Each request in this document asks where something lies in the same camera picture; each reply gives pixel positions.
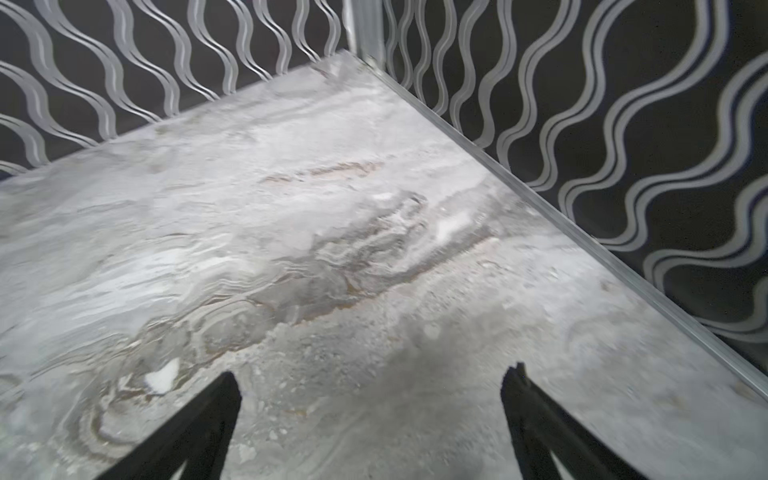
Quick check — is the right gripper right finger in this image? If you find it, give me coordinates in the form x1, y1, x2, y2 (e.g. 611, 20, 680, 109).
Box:
500, 362, 645, 479

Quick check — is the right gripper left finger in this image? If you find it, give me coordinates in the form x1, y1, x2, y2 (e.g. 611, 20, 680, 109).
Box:
99, 371, 242, 479

